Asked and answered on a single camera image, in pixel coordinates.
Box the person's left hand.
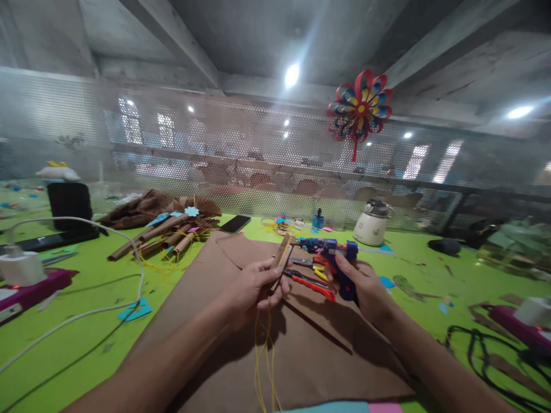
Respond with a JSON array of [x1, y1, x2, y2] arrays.
[[219, 257, 294, 333]]

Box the person's right hand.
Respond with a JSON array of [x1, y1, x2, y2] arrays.
[[333, 254, 391, 322]]

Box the person's left thumb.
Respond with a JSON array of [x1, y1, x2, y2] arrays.
[[246, 258, 283, 277]]

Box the person's right thumb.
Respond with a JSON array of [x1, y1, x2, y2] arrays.
[[345, 259, 372, 281]]

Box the person's left fingers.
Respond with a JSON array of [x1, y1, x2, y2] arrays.
[[257, 273, 294, 311]]

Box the person's right index finger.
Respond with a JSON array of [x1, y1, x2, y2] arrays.
[[333, 254, 350, 287]]

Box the blue glue gun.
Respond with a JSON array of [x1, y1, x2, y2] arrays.
[[296, 237, 360, 303]]

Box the brown paper roll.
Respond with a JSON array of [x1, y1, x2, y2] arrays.
[[270, 232, 297, 298]]

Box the yellow strings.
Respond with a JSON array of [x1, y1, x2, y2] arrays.
[[253, 297, 284, 413]]

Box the red utility knife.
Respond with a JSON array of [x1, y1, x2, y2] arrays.
[[282, 267, 337, 302]]

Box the cream electric kettle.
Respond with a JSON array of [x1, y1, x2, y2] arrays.
[[352, 198, 391, 247]]

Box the black smartphone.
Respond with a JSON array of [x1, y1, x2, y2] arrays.
[[218, 215, 252, 235]]

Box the large brown paper sheet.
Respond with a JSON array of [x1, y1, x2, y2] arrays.
[[139, 230, 416, 413]]

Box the brown pleated paper fan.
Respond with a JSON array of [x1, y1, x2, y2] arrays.
[[166, 194, 223, 225]]

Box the black rounded object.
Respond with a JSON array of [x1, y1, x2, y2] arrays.
[[428, 237, 462, 255]]

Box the pile of brown paper rolls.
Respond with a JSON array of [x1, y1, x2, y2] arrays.
[[106, 214, 212, 264]]

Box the perforated metal screen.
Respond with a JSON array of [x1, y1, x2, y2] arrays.
[[0, 67, 551, 235]]

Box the teal paper sheet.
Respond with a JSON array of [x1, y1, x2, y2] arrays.
[[278, 400, 370, 413]]

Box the black bag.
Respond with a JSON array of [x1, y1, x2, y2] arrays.
[[468, 216, 505, 250]]

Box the blue paper scrap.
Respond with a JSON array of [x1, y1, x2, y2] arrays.
[[117, 296, 153, 322]]

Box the pink paper sheet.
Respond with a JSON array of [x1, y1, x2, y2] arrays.
[[366, 398, 406, 413]]

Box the brown cloth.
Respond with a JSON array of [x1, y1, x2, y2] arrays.
[[97, 188, 174, 229]]

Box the clear plastic bag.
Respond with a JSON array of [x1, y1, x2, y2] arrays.
[[476, 218, 551, 278]]

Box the red blue yellow paper pinwheel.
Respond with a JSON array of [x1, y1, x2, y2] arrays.
[[327, 69, 394, 163]]

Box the pink power strip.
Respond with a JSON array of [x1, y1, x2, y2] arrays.
[[490, 303, 551, 343], [0, 267, 73, 324]]

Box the white charger plug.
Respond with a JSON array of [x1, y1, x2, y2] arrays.
[[514, 295, 551, 329], [0, 244, 47, 288]]

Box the ceiling lamp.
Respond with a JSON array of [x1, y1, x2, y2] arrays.
[[284, 63, 301, 90], [506, 104, 536, 121]]

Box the black upright phone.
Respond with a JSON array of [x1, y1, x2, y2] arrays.
[[46, 181, 94, 234]]

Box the black flat tablet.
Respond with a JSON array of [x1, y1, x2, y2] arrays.
[[0, 231, 100, 255]]

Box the white plush toy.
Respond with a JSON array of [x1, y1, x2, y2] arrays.
[[34, 160, 82, 182]]

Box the yellow handled pliers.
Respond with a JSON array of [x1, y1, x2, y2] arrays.
[[288, 255, 329, 283]]

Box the white cable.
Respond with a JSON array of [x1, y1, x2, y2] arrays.
[[0, 216, 146, 376]]

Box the black cable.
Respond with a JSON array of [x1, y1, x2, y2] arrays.
[[444, 324, 551, 403]]

